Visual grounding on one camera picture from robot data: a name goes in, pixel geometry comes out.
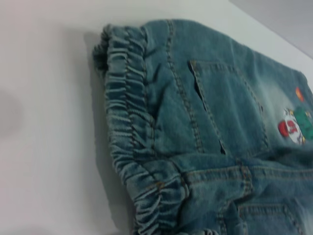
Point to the blue denim shorts with print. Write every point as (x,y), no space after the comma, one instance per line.
(207,122)

